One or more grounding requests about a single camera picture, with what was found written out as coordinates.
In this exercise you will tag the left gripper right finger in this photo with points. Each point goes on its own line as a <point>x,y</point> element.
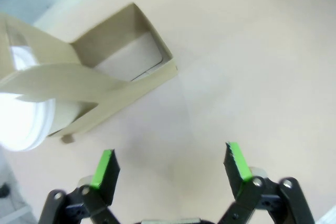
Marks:
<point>237,166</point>

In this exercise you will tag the white paper cup with lid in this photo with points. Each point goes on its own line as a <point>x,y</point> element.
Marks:
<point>21,119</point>

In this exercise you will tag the open beige cardboard box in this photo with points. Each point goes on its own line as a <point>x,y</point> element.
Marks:
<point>147,82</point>

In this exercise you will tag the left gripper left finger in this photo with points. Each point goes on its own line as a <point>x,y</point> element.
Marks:
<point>105,174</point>

